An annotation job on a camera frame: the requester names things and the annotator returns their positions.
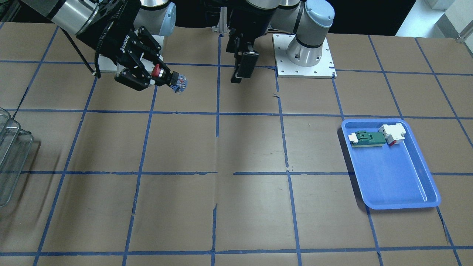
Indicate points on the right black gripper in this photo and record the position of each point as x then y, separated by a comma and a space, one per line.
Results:
104, 37

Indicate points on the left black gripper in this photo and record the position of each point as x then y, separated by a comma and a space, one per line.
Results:
235, 77

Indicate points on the red emergency stop button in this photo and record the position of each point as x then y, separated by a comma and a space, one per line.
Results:
162, 75

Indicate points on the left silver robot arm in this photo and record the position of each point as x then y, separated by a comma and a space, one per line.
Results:
308, 20

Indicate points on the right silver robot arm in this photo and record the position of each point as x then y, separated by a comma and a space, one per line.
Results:
158, 16

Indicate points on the green white connector block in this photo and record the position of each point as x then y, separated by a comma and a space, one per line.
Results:
366, 139

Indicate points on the blue plastic tray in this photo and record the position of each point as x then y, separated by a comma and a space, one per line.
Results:
390, 177

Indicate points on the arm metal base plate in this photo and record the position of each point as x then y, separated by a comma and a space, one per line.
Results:
107, 66
295, 61

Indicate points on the silver wire mesh shelf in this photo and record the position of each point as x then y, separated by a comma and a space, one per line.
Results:
15, 146

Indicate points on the white red switch block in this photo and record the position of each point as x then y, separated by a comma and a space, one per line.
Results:
393, 134

